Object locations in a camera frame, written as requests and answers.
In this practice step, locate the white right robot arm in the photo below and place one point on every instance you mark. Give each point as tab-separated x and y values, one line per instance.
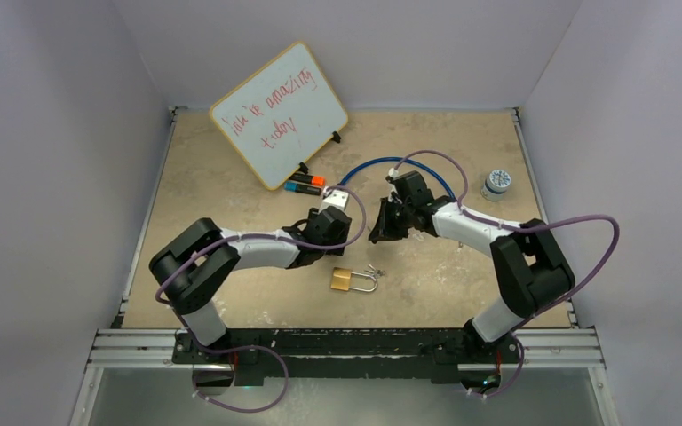
530	268

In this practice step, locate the aluminium frame rail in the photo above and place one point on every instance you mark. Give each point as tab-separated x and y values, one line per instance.
134	349

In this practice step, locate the white dry-erase board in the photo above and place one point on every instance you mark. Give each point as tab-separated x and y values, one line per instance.
281	116

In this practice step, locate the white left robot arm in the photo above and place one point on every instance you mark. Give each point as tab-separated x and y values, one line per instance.
191	268

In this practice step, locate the orange-capped black marker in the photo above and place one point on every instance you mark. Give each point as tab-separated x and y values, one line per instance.
307	179

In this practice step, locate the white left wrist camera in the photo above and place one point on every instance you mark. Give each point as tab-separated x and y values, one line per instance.
334	198

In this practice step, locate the brass padlock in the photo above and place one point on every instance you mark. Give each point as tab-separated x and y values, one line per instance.
342	279

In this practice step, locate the silver key bunch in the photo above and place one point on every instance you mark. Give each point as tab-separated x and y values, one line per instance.
373	271

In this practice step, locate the blue cable lock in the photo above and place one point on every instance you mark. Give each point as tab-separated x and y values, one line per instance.
394	159

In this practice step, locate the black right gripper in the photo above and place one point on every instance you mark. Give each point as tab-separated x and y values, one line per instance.
384	231

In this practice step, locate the blue-capped black marker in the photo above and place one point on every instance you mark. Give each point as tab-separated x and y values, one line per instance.
296	187

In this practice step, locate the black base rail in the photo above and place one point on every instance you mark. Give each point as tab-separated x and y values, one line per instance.
438	355

